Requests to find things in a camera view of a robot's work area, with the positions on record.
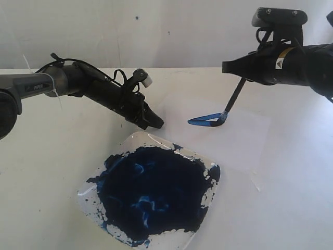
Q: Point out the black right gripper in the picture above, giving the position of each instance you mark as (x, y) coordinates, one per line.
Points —
(267, 67)

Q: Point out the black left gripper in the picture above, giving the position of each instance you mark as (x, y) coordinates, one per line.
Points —
(134, 109)

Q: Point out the black paintbrush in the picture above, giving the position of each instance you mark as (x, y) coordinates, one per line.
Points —
(230, 103)

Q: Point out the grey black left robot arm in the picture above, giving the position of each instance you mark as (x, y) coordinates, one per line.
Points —
(78, 79)

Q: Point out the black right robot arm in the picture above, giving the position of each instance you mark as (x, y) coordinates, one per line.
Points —
(309, 66)

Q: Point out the white square paint plate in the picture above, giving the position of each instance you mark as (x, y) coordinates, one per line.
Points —
(150, 193)

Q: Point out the white paper sheet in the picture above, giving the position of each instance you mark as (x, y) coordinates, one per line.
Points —
(235, 145)

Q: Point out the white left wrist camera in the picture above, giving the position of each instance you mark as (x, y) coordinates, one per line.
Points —
(141, 76)

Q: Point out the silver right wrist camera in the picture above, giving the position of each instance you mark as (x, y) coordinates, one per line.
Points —
(284, 24)

